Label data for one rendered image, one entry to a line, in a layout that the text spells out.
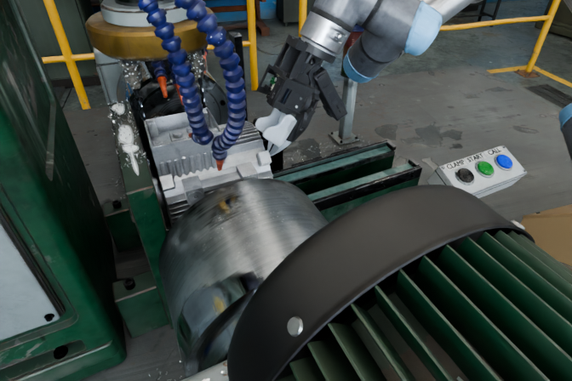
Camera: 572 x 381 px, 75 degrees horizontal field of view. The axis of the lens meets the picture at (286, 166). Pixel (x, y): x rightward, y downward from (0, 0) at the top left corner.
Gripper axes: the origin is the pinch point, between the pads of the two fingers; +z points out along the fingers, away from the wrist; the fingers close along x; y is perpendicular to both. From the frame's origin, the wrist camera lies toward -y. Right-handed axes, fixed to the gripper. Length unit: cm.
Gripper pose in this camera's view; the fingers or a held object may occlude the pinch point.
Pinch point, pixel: (275, 150)
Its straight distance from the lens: 70.2
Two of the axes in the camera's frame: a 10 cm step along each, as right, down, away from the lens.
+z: -4.5, 8.2, 3.4
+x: 4.3, 5.4, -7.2
